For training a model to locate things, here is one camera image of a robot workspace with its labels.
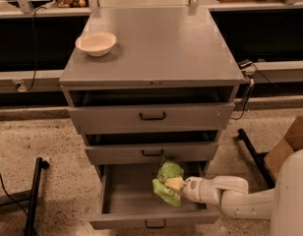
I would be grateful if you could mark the grey drawer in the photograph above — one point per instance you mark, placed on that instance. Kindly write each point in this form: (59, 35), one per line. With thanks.
(127, 200)
(150, 153)
(151, 118)

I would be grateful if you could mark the white bowl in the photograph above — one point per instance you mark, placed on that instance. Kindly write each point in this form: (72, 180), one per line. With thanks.
(96, 43)

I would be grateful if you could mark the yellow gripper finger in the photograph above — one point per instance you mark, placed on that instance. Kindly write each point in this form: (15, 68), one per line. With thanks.
(176, 183)

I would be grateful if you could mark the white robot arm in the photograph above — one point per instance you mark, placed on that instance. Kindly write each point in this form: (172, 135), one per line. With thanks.
(282, 205)

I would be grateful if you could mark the grey top drawer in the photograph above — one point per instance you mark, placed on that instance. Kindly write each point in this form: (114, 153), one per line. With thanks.
(151, 118)

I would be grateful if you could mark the green rice chip bag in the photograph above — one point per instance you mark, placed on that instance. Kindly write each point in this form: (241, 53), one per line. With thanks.
(168, 169)

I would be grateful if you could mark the black stand leg right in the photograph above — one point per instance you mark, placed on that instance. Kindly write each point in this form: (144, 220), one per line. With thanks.
(258, 157)

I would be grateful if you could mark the grey middle drawer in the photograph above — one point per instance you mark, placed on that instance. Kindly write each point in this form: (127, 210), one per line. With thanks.
(150, 153)

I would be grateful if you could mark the grey floor bracket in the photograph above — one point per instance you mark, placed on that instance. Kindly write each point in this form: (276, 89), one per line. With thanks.
(15, 198)

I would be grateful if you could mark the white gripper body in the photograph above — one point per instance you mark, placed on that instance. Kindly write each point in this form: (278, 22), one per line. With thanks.
(192, 189)

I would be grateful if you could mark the cardboard box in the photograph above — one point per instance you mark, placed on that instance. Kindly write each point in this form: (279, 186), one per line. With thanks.
(291, 142)

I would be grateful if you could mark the black stand leg left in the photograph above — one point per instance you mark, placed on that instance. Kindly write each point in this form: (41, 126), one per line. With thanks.
(40, 164)

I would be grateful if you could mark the grey bottom drawer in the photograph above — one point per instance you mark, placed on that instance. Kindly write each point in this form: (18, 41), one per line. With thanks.
(127, 200)

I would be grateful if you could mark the black stand leg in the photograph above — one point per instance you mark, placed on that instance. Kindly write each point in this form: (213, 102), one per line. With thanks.
(40, 164)
(258, 157)

